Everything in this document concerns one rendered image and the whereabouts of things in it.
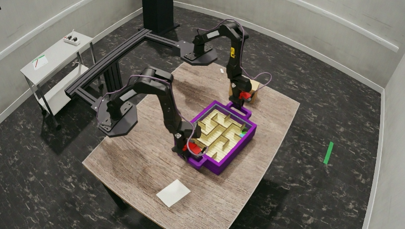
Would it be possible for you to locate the white rectangular card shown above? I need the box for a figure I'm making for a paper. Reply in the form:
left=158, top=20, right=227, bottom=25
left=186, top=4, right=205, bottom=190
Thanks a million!
left=156, top=179, right=190, bottom=207

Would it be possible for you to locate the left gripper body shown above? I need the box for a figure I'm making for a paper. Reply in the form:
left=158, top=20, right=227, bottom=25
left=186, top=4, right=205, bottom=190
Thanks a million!
left=229, top=89, right=251, bottom=104

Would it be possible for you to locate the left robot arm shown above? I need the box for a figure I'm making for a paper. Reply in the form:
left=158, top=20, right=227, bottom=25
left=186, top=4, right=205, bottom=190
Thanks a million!
left=184, top=21, right=252, bottom=93

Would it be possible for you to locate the purple maze board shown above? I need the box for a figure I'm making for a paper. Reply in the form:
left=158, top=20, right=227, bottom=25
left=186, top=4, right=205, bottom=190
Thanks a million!
left=187, top=100, right=257, bottom=175

